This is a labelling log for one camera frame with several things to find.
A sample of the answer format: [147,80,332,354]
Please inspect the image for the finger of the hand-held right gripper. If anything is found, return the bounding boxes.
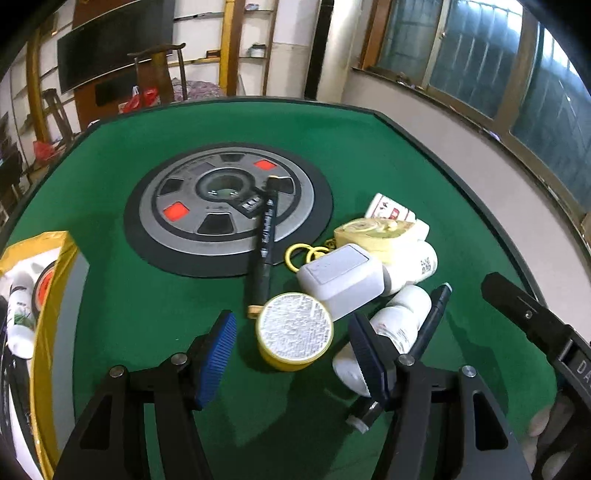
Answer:
[481,272,583,358]

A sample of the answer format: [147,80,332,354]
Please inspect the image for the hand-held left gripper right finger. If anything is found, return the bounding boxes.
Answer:
[348,314,532,480]

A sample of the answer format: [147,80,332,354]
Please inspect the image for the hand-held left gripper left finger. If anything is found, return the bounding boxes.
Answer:
[53,310,238,480]

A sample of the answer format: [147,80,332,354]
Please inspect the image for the white bottle green label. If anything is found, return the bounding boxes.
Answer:
[7,272,38,358]
[332,285,432,397]

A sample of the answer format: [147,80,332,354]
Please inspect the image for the black pen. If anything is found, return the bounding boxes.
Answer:
[346,284,451,432]

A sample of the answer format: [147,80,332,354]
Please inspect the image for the yellow tape roll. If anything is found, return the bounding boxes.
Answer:
[256,293,334,372]

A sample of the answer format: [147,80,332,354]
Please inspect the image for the white power adapter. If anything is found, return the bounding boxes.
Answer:
[295,244,385,321]

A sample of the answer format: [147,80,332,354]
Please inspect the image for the white bottle black print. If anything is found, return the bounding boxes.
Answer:
[379,220,438,296]

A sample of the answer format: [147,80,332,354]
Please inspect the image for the black marker yellow ends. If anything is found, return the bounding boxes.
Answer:
[246,174,283,320]

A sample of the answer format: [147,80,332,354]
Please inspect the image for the white box yellow rim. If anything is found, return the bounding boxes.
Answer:
[0,231,90,480]

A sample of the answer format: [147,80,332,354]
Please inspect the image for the black tape roll red core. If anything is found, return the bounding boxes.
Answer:
[32,265,58,319]

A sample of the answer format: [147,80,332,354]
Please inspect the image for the person's right hand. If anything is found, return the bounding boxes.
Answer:
[525,402,560,460]

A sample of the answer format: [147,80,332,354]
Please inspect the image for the grey round table centre panel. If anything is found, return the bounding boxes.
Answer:
[124,144,334,278]

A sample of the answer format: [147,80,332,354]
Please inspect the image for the wooden framed window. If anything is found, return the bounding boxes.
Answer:
[353,0,591,222]

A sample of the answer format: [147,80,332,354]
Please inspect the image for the floral cloth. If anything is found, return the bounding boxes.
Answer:
[171,79,222,100]

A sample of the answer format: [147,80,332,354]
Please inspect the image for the black television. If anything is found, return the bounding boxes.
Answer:
[56,0,176,93]

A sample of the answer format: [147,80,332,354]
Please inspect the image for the wooden TV wall unit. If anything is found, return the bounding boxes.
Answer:
[25,0,278,132]

